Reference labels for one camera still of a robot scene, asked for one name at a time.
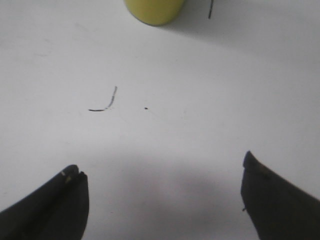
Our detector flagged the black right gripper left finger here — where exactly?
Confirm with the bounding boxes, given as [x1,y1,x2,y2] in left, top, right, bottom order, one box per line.
[0,164,90,240]

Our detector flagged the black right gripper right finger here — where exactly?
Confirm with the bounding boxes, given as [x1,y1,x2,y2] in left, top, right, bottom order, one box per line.
[240,151,320,240]

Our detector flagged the yellow squeeze bottle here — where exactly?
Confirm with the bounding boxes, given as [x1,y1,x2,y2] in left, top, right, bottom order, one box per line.
[124,0,185,26]

